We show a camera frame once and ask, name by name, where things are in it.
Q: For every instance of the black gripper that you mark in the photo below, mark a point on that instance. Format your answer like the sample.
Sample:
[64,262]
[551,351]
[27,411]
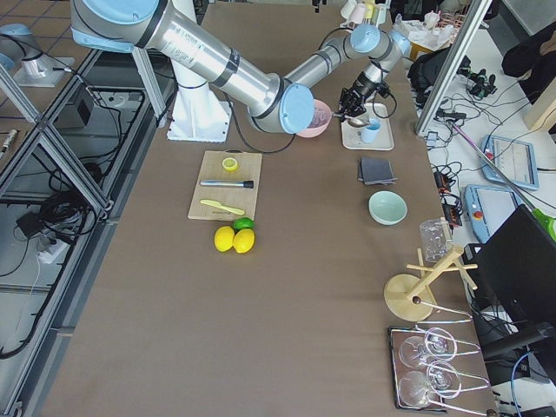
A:
[360,88]

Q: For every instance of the metal ice scoop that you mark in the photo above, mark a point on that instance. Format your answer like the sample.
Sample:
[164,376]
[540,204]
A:
[355,122]

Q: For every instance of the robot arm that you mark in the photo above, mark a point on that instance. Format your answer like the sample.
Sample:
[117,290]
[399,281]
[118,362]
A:
[276,104]

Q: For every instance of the clear ice cubes pile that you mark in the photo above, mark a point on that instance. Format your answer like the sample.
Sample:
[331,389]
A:
[320,117]

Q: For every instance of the light blue cup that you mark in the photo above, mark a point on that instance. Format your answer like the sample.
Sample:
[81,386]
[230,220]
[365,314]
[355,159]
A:
[371,132]

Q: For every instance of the white cup rack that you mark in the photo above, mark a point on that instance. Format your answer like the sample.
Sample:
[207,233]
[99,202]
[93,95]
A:
[367,11]

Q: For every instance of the beige serving tray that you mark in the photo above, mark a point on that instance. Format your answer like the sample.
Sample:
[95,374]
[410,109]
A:
[378,136]

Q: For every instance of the pink bowl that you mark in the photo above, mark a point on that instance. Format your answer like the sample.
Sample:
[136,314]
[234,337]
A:
[310,132]

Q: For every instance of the black bag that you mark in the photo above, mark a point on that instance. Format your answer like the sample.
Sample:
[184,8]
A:
[424,72]

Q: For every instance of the green bowl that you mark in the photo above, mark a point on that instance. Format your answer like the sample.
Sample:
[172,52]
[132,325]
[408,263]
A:
[387,208]

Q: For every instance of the wooden cutting board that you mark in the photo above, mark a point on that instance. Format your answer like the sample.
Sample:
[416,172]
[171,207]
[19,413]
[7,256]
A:
[211,169]

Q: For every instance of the half lemon slice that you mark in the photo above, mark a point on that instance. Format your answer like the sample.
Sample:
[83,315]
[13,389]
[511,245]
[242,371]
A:
[230,164]

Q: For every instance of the clear glass mug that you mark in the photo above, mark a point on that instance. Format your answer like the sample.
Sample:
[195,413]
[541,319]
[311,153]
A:
[436,239]

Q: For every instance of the green lime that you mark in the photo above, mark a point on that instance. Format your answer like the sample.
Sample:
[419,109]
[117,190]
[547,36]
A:
[243,223]

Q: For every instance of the blue teach pendant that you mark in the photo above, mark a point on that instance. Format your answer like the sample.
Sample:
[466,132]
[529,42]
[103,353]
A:
[488,208]
[514,158]

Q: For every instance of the yellow plastic knife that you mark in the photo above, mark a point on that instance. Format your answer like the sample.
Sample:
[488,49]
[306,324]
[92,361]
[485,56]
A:
[219,205]

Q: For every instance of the yellow lemon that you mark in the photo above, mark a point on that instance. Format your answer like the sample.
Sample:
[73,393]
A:
[244,240]
[224,238]

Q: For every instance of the seated person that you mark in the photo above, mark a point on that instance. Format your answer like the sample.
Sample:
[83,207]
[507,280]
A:
[534,57]

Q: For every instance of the wooden mug tree stand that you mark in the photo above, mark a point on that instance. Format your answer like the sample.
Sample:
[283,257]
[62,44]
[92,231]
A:
[410,297]

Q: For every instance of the reacher grabber stick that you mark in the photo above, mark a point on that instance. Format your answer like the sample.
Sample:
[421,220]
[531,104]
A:
[547,222]

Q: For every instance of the black monitor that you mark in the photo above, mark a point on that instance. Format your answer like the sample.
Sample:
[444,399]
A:
[515,299]

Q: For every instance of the lying wine glass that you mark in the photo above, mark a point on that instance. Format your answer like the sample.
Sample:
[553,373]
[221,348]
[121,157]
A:
[431,389]
[435,344]

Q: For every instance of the black glass tray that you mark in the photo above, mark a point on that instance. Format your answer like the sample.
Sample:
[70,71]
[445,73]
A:
[395,337]

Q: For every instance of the aluminium frame post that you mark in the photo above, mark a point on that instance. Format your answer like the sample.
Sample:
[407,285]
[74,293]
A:
[466,33]

